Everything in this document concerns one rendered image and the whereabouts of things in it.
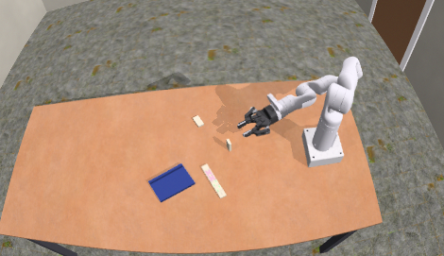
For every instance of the dark blue book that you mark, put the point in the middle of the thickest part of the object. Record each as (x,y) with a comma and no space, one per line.
(171,182)

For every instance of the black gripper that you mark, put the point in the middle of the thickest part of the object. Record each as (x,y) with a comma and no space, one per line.
(263,119)

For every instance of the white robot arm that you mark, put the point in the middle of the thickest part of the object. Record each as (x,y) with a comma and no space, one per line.
(337,97)

